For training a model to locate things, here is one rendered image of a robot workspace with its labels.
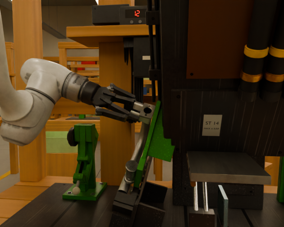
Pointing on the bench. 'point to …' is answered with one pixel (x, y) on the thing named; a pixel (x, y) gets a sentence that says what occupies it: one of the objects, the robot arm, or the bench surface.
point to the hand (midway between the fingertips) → (142, 113)
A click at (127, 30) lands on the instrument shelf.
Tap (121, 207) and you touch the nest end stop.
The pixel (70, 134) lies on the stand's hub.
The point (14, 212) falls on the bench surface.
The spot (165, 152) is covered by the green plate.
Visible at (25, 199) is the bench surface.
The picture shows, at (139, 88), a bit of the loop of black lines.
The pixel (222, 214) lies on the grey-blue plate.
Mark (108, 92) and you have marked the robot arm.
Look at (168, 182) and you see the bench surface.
